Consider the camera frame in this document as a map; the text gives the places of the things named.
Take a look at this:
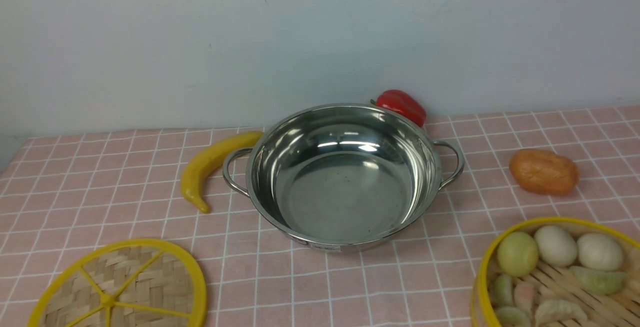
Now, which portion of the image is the yellow bamboo steamer basket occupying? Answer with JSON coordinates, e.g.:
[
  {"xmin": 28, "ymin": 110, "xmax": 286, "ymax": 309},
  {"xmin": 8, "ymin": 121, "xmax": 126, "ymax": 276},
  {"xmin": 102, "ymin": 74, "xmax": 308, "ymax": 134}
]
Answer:
[{"xmin": 470, "ymin": 217, "xmax": 639, "ymax": 327}]

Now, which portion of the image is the pink dumpling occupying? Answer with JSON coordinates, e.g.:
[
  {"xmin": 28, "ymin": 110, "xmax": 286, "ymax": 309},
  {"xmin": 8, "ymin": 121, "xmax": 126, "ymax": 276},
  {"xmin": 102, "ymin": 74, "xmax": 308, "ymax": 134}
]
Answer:
[{"xmin": 513, "ymin": 281, "xmax": 537, "ymax": 320}]

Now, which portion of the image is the pink checkered tablecloth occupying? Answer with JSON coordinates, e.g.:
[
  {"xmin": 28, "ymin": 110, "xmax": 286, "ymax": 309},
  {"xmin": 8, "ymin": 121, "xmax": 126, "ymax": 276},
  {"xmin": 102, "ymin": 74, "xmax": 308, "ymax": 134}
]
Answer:
[{"xmin": 0, "ymin": 106, "xmax": 640, "ymax": 327}]

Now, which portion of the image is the green dumpling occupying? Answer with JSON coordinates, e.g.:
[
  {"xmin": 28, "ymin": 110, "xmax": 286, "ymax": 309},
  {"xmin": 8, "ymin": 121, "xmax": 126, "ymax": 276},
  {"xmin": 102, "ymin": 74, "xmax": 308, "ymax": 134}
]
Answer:
[
  {"xmin": 569, "ymin": 265, "xmax": 627, "ymax": 296},
  {"xmin": 494, "ymin": 306, "xmax": 531, "ymax": 327},
  {"xmin": 490, "ymin": 273, "xmax": 515, "ymax": 307}
]

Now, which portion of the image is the yellow bamboo steamer lid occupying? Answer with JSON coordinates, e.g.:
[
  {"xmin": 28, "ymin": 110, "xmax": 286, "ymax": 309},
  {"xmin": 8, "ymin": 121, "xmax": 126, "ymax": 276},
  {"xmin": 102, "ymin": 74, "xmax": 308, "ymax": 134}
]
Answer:
[{"xmin": 27, "ymin": 238, "xmax": 208, "ymax": 327}]

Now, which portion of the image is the yellow plastic banana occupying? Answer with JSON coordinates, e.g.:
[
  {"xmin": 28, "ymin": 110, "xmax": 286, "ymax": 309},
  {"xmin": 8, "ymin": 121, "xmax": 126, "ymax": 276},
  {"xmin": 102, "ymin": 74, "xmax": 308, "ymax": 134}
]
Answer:
[{"xmin": 180, "ymin": 131, "xmax": 264, "ymax": 214}]

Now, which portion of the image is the red bell pepper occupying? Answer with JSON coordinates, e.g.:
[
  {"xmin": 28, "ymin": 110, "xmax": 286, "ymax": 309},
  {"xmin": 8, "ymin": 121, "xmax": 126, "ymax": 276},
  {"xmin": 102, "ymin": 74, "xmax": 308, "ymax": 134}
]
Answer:
[{"xmin": 370, "ymin": 88, "xmax": 427, "ymax": 128}]

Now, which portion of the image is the green steamed bun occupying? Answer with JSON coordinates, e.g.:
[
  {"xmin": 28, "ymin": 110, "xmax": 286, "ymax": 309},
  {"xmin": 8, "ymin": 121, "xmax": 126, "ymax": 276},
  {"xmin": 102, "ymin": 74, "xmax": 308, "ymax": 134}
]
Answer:
[{"xmin": 496, "ymin": 231, "xmax": 539, "ymax": 278}]

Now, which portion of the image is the stainless steel pot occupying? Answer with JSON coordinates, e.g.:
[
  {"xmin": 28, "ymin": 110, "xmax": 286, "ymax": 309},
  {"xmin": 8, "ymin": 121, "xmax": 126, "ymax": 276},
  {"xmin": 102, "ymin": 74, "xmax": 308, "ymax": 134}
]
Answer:
[{"xmin": 222, "ymin": 103, "xmax": 466, "ymax": 253}]

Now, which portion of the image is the white steamed bun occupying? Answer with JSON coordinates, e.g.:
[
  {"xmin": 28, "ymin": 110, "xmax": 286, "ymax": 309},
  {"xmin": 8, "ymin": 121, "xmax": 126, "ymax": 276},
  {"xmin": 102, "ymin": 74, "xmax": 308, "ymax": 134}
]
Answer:
[
  {"xmin": 534, "ymin": 225, "xmax": 578, "ymax": 267},
  {"xmin": 577, "ymin": 232, "xmax": 625, "ymax": 272}
]

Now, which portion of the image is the white dumpling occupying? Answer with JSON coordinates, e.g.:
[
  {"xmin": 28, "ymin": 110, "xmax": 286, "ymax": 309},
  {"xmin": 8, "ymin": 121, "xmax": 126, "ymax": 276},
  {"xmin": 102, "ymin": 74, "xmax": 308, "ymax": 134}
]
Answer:
[{"xmin": 534, "ymin": 299, "xmax": 589, "ymax": 327}]

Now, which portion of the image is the orange-brown potato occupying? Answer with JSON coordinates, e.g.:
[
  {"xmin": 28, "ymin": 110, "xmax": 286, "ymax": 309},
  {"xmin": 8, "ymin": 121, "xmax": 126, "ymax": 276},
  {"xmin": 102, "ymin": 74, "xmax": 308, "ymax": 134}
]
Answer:
[{"xmin": 509, "ymin": 148, "xmax": 579, "ymax": 196}]

